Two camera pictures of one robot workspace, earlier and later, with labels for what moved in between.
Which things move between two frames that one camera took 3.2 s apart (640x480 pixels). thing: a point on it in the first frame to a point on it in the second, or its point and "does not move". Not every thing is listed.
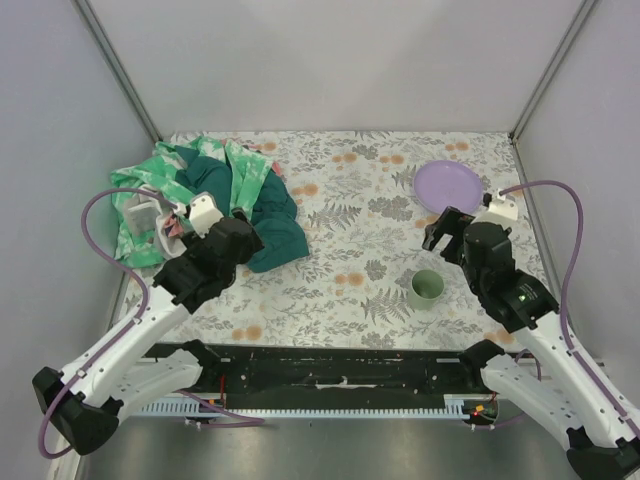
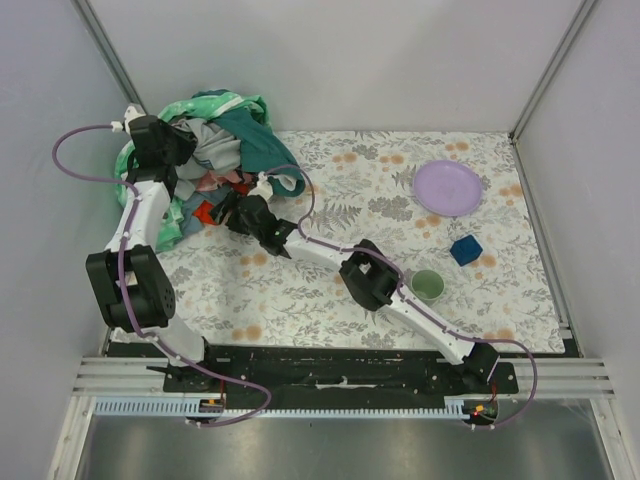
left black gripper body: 198,240 to 179,145
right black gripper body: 451,230 to 232,213
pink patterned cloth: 176,229 to 210,181
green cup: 425,289 does not move
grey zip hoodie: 148,213 to 218,149
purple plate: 439,184 does not move
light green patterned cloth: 248,172 to 207,106
